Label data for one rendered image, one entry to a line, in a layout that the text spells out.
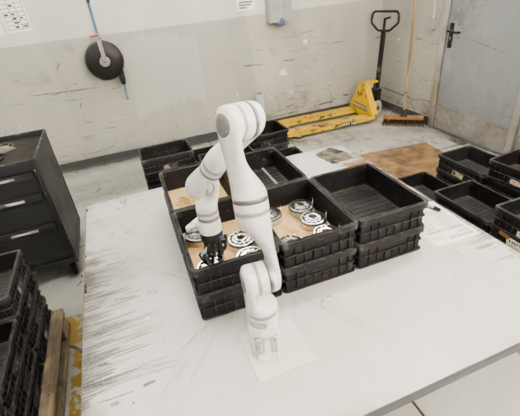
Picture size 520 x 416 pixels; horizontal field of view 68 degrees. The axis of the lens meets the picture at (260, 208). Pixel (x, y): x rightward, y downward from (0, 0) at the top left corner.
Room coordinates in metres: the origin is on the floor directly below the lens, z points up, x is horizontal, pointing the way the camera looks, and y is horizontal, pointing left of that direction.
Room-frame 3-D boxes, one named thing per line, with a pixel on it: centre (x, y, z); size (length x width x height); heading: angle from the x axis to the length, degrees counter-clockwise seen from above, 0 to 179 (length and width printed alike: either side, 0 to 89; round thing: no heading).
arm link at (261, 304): (0.79, 0.02, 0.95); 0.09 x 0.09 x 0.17; 14
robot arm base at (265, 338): (0.79, 0.02, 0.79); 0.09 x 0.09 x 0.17; 7
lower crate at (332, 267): (1.24, -0.14, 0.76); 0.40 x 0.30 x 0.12; 17
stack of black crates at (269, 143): (3.08, -0.07, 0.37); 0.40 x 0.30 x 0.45; 108
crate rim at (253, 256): (1.15, 0.15, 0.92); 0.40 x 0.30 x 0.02; 17
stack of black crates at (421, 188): (2.22, -1.14, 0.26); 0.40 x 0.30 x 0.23; 18
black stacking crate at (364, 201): (1.33, -0.43, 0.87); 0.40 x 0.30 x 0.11; 17
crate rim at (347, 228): (1.24, -0.14, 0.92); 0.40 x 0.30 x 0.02; 17
